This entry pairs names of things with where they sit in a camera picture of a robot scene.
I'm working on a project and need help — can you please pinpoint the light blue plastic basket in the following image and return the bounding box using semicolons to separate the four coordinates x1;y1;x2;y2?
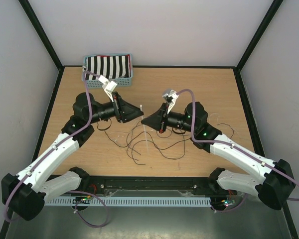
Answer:
82;53;133;89

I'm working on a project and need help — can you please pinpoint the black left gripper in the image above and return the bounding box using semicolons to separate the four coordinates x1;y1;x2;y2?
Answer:
88;91;144;124

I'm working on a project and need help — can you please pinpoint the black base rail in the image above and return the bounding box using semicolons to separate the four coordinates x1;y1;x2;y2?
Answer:
17;175;282;196

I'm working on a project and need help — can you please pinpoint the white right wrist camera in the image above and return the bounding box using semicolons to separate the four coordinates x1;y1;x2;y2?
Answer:
162;89;178;113

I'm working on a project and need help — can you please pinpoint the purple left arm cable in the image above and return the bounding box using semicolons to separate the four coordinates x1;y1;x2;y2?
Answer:
3;70;112;227

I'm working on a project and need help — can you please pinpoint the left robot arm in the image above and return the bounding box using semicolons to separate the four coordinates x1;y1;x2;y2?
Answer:
1;92;144;221

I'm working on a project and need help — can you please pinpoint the light blue slotted cable duct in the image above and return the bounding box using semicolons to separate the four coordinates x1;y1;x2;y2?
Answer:
47;196;211;207

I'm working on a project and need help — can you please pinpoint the black aluminium frame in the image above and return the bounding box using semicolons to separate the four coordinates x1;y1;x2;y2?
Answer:
0;0;299;239

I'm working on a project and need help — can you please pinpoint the dark brown wire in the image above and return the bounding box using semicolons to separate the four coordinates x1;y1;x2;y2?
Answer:
104;129;190;150

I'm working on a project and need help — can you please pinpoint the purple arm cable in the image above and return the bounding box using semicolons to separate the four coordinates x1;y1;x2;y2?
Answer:
3;70;112;227
176;89;299;214

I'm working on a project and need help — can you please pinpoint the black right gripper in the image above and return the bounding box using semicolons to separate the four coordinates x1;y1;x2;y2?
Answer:
142;102;196;133

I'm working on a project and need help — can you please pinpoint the black white striped cloth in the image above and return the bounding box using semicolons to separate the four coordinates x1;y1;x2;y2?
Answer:
83;54;132;80

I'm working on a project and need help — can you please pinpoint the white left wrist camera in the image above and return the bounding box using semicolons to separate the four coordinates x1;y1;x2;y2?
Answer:
98;75;117;102

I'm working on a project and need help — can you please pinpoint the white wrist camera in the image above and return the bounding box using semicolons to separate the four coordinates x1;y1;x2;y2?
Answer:
98;75;117;102
162;89;178;113

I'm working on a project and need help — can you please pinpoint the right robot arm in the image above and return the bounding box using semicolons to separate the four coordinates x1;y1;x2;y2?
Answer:
142;102;296;210

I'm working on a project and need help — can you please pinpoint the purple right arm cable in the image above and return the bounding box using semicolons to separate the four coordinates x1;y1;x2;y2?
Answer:
176;89;299;214

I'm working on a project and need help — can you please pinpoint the white zip tie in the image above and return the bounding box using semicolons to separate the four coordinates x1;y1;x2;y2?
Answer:
140;104;150;153

